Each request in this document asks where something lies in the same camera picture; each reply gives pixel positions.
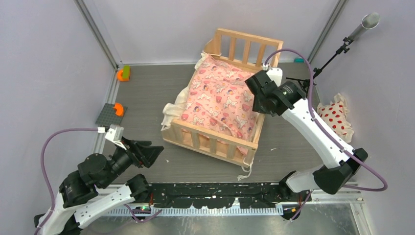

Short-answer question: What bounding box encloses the wooden slatted pet bed frame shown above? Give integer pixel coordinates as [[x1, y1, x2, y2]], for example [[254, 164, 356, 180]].
[[161, 28, 283, 167]]

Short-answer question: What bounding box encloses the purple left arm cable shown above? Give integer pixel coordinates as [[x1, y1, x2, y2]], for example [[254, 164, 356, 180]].
[[33, 127, 163, 235]]

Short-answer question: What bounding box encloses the small teal block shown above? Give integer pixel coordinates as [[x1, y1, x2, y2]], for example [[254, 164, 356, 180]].
[[294, 57, 304, 63]]

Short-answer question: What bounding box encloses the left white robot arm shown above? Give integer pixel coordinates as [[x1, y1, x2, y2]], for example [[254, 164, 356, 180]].
[[34, 138, 164, 235]]

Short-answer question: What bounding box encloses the orange arch toy block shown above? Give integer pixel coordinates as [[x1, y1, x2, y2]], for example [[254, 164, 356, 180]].
[[113, 102, 125, 117]]

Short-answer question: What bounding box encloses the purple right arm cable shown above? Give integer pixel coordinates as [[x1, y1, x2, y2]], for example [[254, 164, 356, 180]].
[[264, 48, 389, 222]]

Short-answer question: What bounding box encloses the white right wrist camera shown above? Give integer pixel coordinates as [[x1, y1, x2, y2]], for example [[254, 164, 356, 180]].
[[262, 63, 283, 86]]

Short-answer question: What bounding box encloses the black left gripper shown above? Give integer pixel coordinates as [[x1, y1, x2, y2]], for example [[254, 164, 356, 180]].
[[101, 135, 164, 187]]

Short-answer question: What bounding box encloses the white strawberry print pillow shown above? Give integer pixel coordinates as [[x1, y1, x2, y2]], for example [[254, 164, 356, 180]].
[[317, 94, 354, 143]]

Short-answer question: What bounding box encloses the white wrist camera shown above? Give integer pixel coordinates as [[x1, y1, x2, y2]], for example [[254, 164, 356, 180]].
[[262, 63, 283, 86], [105, 124, 127, 150]]

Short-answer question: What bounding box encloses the grey building block plate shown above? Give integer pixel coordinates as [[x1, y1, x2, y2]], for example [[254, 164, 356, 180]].
[[95, 103, 128, 127]]

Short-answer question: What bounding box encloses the microphone on black stand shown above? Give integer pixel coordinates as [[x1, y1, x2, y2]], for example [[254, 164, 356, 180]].
[[286, 12, 381, 98]]

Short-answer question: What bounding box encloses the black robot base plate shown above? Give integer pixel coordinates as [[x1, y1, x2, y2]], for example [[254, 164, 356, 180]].
[[134, 183, 309, 209]]

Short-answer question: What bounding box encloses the pink unicorn print cushion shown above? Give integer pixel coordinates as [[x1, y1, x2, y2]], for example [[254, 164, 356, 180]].
[[161, 50, 260, 182]]

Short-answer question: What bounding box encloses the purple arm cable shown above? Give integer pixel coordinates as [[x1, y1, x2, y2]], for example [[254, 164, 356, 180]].
[[264, 48, 389, 222], [33, 127, 163, 235]]

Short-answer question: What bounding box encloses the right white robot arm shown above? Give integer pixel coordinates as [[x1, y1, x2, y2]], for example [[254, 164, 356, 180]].
[[245, 70, 368, 201]]

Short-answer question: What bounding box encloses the orange and green toy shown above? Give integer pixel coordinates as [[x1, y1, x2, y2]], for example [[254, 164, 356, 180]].
[[116, 65, 131, 82]]

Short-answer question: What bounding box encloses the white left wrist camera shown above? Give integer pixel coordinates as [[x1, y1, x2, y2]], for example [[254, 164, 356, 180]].
[[105, 124, 127, 150]]

